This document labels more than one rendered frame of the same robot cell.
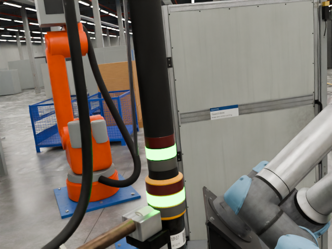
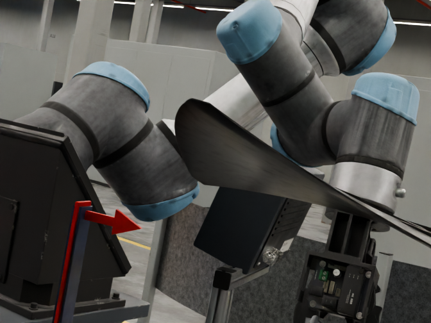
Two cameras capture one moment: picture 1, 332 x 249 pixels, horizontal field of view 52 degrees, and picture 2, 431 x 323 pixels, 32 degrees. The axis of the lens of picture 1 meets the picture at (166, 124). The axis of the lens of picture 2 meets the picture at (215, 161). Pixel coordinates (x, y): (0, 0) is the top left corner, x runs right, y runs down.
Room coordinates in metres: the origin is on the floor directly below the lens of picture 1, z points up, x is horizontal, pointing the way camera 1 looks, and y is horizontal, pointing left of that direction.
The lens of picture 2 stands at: (0.26, 0.61, 1.29)
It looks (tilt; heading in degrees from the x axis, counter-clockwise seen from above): 3 degrees down; 300
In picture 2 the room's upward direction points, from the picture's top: 11 degrees clockwise
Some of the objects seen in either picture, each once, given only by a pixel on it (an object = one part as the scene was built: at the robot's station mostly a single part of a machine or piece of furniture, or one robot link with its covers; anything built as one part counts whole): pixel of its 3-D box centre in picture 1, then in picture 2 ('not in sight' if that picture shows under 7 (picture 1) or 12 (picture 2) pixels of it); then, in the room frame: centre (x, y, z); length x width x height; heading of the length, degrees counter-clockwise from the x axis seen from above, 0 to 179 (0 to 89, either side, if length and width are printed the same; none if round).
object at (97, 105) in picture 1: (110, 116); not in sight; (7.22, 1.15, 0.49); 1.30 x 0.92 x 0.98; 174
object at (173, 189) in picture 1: (164, 183); not in sight; (0.37, 0.01, 1.57); 0.04 x 0.04 x 0.01
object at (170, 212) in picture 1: (166, 204); not in sight; (0.37, 0.01, 1.55); 0.04 x 0.04 x 0.01
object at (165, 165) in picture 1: (162, 161); not in sight; (0.37, 0.01, 1.60); 0.03 x 0.03 x 0.01
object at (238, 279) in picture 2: not in sight; (244, 270); (0.84, -0.54, 1.04); 0.24 x 0.03 x 0.03; 101
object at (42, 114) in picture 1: (64, 121); not in sight; (7.28, 2.17, 0.49); 1.27 x 0.88 x 0.98; 174
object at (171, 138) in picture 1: (159, 139); not in sight; (0.37, 0.01, 1.62); 0.03 x 0.03 x 0.01
